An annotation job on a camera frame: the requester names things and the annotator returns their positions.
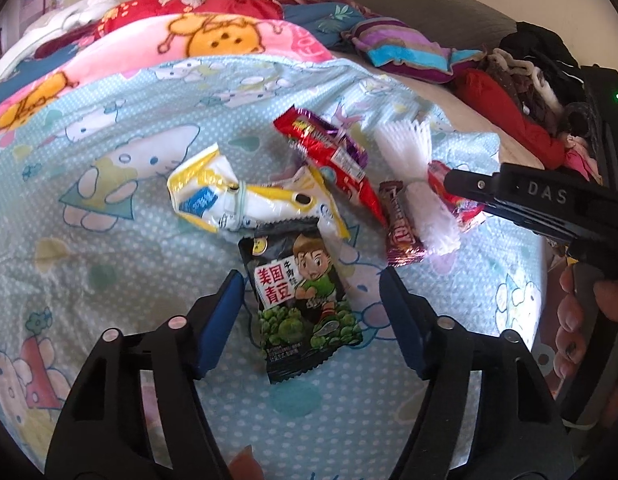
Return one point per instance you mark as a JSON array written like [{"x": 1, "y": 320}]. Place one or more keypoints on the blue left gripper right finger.
[{"x": 412, "y": 320}]

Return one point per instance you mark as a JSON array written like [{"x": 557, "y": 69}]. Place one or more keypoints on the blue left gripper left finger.
[{"x": 212, "y": 318}]

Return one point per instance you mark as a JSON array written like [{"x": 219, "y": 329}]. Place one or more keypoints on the brown candy bar wrapper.
[{"x": 403, "y": 246}]

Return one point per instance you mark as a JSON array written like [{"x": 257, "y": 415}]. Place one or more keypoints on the black green pea snack packet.
[{"x": 304, "y": 314}]

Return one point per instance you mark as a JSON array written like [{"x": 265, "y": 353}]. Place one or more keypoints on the yellow white snack bag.
[{"x": 205, "y": 191}]

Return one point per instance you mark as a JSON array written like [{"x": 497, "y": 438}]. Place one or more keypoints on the red snack wrapper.
[{"x": 329, "y": 149}]

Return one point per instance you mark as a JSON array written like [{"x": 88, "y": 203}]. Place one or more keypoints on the person's right hand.
[{"x": 569, "y": 340}]

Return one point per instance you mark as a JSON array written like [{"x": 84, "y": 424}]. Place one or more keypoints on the red pillow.
[{"x": 481, "y": 92}]

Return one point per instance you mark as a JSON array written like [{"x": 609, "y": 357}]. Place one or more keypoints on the orange purple snack wrapper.
[{"x": 468, "y": 213}]

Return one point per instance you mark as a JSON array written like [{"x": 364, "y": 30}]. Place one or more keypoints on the light blue Hello Kitty quilt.
[{"x": 88, "y": 240}]

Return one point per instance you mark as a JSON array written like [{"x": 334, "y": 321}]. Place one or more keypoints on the pile of dark clothes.
[{"x": 535, "y": 68}]

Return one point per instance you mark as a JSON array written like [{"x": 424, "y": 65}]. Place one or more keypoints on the beige bed sheet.
[{"x": 463, "y": 118}]

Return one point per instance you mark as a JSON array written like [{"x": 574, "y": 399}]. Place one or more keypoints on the purple foil candy wrapper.
[{"x": 349, "y": 134}]

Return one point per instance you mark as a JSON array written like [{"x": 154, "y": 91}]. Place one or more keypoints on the grey bed headboard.
[{"x": 462, "y": 24}]

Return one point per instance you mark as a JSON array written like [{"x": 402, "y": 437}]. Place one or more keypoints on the striped purple blue pillow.
[{"x": 394, "y": 47}]

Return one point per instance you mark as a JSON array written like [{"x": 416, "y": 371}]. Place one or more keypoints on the pink cartoon bear blanket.
[{"x": 157, "y": 40}]

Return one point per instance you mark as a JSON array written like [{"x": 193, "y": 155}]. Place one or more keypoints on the blue floral blanket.
[{"x": 331, "y": 22}]

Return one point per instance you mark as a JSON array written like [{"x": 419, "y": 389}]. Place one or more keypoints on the red floral blanket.
[{"x": 134, "y": 10}]

